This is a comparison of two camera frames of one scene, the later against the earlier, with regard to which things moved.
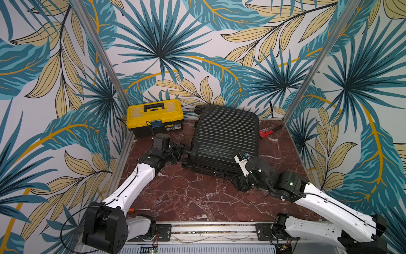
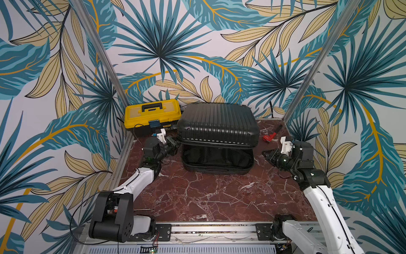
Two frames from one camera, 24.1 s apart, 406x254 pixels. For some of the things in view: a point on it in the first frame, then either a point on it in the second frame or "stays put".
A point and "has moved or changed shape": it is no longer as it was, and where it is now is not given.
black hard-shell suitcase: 222,133 has moved or changed shape
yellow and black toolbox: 146,119 stays put
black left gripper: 180,148 to 173,143
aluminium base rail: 207,238 stays put
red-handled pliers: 263,134 to 269,138
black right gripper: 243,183 to 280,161
